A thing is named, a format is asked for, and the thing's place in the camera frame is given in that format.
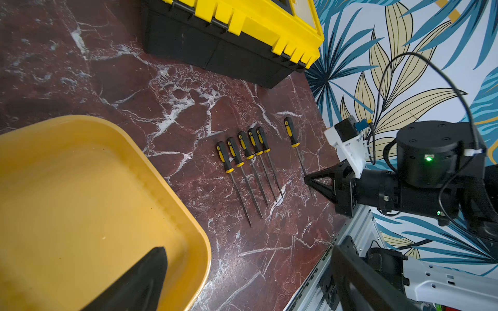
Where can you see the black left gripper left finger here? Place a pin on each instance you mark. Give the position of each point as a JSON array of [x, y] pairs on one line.
[[139, 288]]

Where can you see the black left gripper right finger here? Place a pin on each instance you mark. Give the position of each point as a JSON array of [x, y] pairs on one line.
[[359, 287]]

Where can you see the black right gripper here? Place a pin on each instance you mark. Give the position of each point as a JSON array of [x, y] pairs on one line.
[[340, 185]]

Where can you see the yellow plastic storage tray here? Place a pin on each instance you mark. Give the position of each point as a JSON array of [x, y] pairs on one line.
[[80, 205]]

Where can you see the yellow black file tool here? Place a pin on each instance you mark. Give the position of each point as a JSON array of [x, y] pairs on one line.
[[295, 143], [245, 144], [223, 154], [234, 150], [266, 149], [259, 154]]

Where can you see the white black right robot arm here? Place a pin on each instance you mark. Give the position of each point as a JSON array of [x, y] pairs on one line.
[[441, 173]]

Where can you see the yellow black toolbox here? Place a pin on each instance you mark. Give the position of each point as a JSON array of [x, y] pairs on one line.
[[262, 42]]

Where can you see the aluminium front rail frame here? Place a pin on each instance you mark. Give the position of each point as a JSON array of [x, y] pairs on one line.
[[319, 290]]

